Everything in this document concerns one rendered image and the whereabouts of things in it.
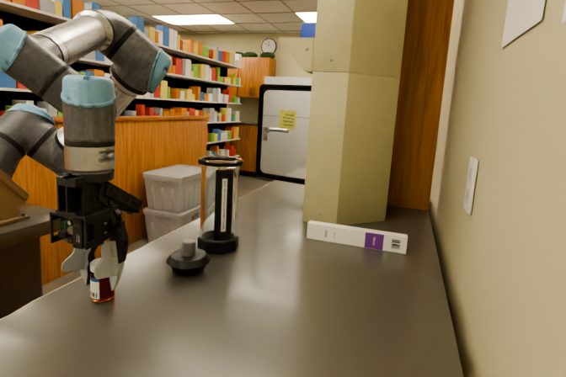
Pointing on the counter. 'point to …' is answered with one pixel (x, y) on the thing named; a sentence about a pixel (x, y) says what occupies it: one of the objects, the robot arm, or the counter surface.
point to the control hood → (301, 50)
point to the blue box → (307, 29)
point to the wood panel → (422, 77)
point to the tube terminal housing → (354, 92)
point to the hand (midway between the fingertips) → (103, 278)
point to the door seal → (259, 130)
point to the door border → (262, 125)
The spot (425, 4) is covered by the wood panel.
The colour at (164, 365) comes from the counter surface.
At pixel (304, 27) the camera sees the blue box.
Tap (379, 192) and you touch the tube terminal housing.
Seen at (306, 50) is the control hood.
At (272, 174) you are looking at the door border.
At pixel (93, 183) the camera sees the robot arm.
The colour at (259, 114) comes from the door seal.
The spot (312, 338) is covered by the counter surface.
